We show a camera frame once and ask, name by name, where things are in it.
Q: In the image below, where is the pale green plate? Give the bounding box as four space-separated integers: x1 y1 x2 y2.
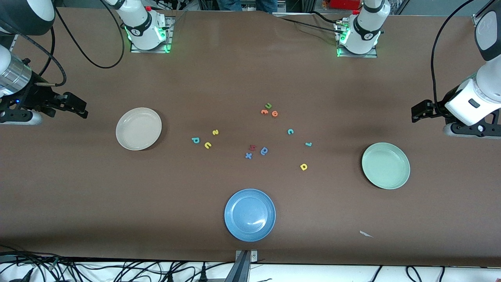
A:
361 142 411 190

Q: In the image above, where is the beige brown plate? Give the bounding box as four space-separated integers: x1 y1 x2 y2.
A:
115 107 162 151

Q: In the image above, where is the brown table cover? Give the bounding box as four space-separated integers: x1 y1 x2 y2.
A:
0 7 501 268

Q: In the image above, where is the red box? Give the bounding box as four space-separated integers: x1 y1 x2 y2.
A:
329 0 363 11

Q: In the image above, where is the blue plate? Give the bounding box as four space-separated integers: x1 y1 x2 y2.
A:
224 188 276 242

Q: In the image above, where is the person in blue jeans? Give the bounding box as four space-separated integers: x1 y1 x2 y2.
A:
216 0 279 14

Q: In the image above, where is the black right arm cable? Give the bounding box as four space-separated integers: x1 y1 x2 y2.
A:
8 0 126 87

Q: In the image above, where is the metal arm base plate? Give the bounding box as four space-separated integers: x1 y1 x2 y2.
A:
130 16 174 54
336 20 379 59

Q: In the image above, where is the aluminium frame profile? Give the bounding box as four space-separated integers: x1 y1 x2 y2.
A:
471 0 494 26

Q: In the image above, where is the metal table bracket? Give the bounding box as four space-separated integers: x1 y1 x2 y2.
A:
225 249 259 282

